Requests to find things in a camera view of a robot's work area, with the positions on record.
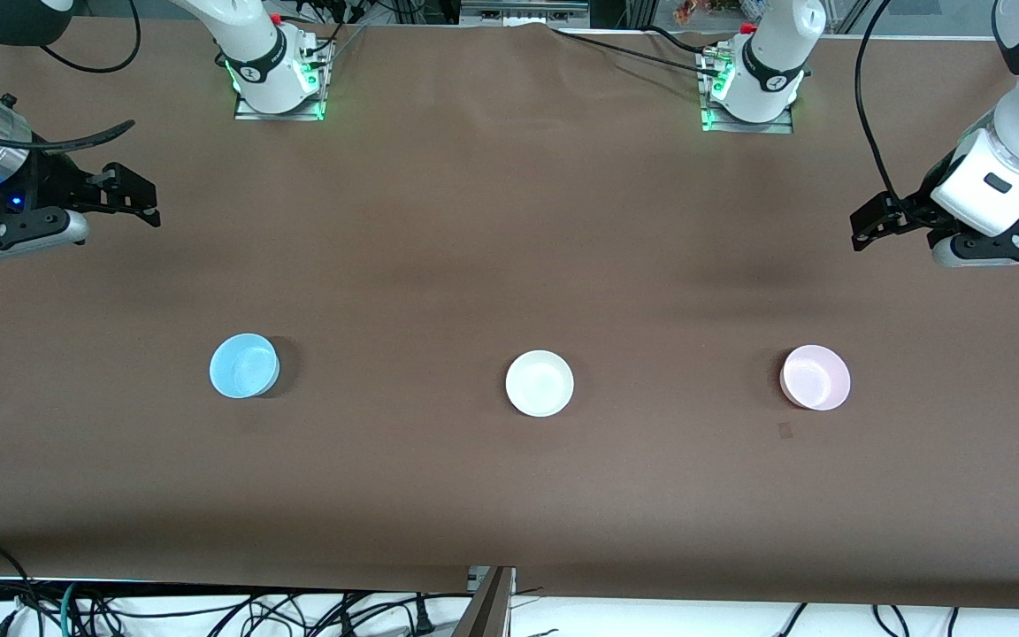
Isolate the brown table cover sheet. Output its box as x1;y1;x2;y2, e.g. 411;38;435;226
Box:
0;18;1019;611

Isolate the grey metal post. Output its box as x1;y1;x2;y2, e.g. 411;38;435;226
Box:
452;566;517;637

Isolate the pink bowl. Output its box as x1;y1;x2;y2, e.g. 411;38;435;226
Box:
780;344;852;411

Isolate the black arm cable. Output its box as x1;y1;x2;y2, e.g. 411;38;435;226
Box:
0;0;141;153
854;0;917;218

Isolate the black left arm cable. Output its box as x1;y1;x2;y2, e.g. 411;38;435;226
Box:
854;0;917;218

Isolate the white bowl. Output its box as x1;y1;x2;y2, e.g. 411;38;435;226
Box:
505;349;575;418

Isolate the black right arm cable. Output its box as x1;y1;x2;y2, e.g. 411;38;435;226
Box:
0;0;141;153

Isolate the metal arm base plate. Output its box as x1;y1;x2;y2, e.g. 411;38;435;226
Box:
700;49;795;135
234;35;333;121

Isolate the silver metal rail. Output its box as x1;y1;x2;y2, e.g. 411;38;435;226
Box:
461;0;590;27

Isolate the long black cable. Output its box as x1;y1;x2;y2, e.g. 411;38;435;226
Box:
549;27;727;81
642;24;745;54

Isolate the light blue bowl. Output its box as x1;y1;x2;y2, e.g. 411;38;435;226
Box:
209;333;280;400

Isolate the small colourful object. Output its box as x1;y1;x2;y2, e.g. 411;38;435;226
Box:
673;0;745;25

